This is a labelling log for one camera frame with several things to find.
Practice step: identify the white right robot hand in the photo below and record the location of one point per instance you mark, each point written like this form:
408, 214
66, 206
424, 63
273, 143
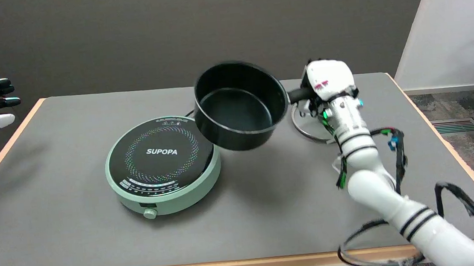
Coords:
329, 80

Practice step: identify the black soup pot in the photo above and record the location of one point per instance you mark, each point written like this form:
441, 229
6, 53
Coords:
239, 107

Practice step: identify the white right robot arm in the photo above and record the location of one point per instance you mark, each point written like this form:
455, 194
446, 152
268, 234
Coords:
378, 180

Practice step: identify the glass pot lid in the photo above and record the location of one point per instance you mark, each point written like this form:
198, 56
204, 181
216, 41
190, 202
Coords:
307, 127

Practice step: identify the green induction stove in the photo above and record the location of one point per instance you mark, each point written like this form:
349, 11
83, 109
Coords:
163, 167

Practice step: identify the floor vent grille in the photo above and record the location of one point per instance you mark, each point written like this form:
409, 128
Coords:
456, 126

